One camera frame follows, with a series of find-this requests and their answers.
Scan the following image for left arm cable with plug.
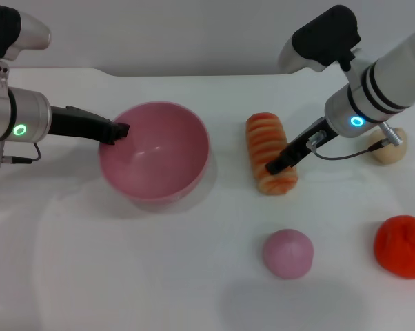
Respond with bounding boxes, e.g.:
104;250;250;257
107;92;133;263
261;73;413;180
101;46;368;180
0;140;41;169

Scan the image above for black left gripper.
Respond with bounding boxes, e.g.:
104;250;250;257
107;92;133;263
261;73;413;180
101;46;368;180
49;104;130;146

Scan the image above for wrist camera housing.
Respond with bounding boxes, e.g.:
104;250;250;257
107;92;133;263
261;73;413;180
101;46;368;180
0;0;52;62
277;4;362;75

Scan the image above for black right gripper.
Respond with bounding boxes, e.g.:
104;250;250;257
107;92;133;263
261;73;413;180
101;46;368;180
265;116;338;175

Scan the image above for pink round bun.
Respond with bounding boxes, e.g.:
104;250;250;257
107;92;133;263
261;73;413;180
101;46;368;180
261;228;314;280

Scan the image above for pink plastic bowl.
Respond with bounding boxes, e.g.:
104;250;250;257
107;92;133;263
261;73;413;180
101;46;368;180
99;101;210;203

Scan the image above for right wrist camera housing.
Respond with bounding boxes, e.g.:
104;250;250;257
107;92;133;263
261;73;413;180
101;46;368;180
277;4;362;75

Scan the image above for left wrist camera housing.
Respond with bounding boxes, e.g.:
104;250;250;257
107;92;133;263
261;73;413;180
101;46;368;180
0;0;52;62

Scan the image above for red-orange round bread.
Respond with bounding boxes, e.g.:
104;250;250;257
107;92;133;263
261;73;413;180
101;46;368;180
373;214;415;279

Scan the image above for beige heart-shaped bun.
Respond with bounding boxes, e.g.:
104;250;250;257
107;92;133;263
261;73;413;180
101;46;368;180
368;127;409;166

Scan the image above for orange striped bread roll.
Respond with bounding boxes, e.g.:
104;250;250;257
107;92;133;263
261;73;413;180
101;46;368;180
245;112;300;197

